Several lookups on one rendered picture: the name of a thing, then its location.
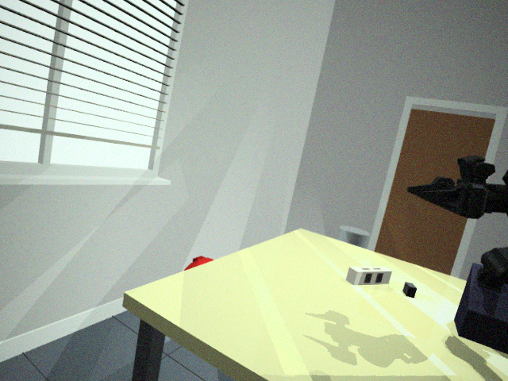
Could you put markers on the black two-prong plug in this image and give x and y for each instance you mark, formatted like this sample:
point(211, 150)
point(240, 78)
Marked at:
point(409, 289)

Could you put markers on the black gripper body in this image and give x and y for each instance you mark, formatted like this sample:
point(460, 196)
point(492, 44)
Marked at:
point(479, 199)

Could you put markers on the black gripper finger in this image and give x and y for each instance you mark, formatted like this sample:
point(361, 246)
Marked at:
point(433, 186)
point(453, 200)

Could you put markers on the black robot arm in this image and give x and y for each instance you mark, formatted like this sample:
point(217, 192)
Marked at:
point(495, 271)

